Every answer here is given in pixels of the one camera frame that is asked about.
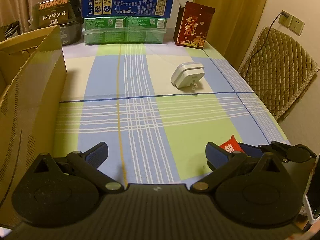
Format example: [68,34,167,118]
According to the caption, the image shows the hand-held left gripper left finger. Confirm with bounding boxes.
[31,141,128,195]

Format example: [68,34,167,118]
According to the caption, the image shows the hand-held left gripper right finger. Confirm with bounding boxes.
[189,142,282,194]

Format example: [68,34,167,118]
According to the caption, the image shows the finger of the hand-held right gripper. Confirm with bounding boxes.
[238,141,290,162]

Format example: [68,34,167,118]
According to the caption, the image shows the red candy packet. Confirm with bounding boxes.
[219,135,245,153]

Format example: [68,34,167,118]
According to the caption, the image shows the large cardboard box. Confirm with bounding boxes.
[0,25,67,228]

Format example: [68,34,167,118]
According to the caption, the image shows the plaid tablecloth desktop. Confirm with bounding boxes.
[52,41,292,184]

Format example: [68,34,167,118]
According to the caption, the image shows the chair with quilted cover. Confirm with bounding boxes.
[237,27,320,120]

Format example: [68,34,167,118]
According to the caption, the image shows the white power adapter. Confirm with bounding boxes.
[171,62,206,92]

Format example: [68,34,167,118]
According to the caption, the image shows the green shrink-wrapped drink packs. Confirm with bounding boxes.
[83,16,167,46]

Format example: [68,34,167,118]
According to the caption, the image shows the red gift box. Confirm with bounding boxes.
[172,0,216,49]

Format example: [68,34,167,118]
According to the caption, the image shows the golden yellow curtain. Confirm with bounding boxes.
[194,0,272,64]

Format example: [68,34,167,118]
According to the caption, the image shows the black box with gold print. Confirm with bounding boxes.
[29,0,83,29]

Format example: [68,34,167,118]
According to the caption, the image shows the blue milk carton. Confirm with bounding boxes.
[81,0,174,19]

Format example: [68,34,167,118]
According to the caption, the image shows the wall socket plate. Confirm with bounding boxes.
[290,16,305,35]
[278,10,292,28]

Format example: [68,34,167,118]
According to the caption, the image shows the black charger cable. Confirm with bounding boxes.
[244,14,283,78]

